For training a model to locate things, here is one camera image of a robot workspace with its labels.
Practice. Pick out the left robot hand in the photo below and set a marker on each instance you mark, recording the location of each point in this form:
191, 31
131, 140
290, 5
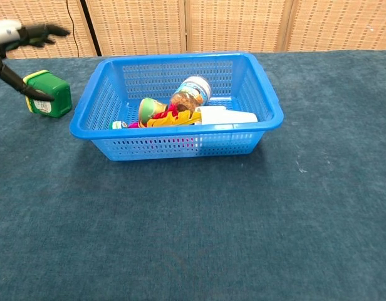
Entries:
33, 33

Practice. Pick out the small yellow-green object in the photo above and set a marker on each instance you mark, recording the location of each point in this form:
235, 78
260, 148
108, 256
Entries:
59, 94

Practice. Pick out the colourful feather shuttlecock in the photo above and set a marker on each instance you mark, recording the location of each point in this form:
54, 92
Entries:
171, 119

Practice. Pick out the small labelled bottle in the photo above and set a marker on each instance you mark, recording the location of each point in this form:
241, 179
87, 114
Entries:
193, 92

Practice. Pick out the small green labelled can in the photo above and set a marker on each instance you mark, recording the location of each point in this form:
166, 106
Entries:
149, 108

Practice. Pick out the blue plastic perforated basket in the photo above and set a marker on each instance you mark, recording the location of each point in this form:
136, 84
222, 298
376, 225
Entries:
177, 147

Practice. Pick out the bamboo folding screen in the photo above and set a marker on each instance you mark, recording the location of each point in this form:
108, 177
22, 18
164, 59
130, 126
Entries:
237, 25

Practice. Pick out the teal table cloth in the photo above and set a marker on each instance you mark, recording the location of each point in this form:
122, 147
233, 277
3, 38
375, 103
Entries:
193, 225

